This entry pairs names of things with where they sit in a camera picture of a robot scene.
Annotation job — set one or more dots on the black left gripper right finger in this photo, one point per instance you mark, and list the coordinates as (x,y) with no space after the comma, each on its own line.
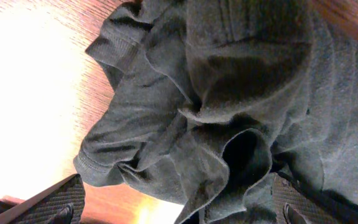
(295,202)

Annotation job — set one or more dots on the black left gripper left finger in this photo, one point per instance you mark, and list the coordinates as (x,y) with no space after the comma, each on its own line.
(63,202)

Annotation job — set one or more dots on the dark green Nike t-shirt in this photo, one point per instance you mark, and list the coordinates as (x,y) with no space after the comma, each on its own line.
(213,98)

